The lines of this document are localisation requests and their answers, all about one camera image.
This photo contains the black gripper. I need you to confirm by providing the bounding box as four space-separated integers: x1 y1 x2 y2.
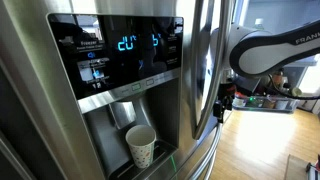
213 83 236 123

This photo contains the polka dot paper cup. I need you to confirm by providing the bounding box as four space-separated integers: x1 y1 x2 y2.
125 125 156 169

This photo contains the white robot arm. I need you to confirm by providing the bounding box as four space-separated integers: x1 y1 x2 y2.
210 20 320 122

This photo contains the stainless steel fridge left door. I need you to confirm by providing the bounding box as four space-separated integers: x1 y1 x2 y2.
0 0 234 180

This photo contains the clear door shelf bin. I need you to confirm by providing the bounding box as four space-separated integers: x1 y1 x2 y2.
232 96 299 114

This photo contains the brown sauce bottle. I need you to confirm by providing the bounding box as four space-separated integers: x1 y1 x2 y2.
272 68 284 90

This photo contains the black dispenser control panel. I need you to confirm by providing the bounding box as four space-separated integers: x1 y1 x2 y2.
48 14 184 100

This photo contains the vertical steel door handle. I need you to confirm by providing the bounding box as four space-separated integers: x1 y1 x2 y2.
191 0 234 140

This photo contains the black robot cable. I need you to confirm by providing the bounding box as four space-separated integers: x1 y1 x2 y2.
266 73 320 101

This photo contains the bottom freezer drawer handle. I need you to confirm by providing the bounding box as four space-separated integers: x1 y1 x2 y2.
187 123 222 180

